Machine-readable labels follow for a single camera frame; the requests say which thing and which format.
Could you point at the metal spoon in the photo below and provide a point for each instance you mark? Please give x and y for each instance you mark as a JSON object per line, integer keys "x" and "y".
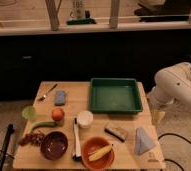
{"x": 43, "y": 97}

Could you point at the green book on shelf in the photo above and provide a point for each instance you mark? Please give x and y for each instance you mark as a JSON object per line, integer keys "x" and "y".
{"x": 81, "y": 21}

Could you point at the black pole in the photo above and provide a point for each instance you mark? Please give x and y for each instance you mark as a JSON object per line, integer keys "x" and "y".
{"x": 9, "y": 132}

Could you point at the green plastic cup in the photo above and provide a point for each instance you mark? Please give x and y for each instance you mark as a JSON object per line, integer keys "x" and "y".
{"x": 29, "y": 113}

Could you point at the yellow corn cob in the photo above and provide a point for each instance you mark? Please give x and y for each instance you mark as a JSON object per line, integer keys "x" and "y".
{"x": 100, "y": 153}

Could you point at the wooden block eraser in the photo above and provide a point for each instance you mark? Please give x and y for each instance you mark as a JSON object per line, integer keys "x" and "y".
{"x": 116, "y": 131}

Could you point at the green plastic tray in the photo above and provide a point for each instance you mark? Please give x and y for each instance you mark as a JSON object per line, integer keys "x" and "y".
{"x": 114, "y": 95}

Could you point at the red dried chili bunch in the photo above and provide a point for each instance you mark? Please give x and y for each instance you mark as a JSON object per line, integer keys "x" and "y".
{"x": 32, "y": 138}

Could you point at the light blue towel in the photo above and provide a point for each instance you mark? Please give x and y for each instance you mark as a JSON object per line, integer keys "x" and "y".
{"x": 143, "y": 142}

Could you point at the green chili pepper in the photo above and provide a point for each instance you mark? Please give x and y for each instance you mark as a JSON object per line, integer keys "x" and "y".
{"x": 43, "y": 124}

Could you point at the white mug on shelf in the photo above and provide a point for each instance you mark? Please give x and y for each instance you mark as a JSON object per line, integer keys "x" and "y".
{"x": 78, "y": 9}

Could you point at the dark purple bowl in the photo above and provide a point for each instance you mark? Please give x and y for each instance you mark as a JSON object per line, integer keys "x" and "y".
{"x": 54, "y": 145}

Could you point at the wooden shelf rail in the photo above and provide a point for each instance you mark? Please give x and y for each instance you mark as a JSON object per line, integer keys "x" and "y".
{"x": 35, "y": 17}

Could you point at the blue sponge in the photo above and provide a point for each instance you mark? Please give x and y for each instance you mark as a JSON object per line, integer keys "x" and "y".
{"x": 60, "y": 98}

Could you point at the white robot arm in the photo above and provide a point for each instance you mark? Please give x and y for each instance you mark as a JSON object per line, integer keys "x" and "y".
{"x": 171, "y": 83}

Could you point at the white handled brush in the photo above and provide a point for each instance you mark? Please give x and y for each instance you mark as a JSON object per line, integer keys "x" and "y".
{"x": 77, "y": 154}

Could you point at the white cup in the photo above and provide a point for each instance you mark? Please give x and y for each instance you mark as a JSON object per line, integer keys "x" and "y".
{"x": 85, "y": 119}

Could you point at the orange fruit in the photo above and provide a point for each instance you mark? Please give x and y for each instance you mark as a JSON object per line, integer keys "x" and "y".
{"x": 58, "y": 114}

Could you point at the orange bowl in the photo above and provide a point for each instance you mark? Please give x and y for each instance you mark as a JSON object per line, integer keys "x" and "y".
{"x": 91, "y": 145}

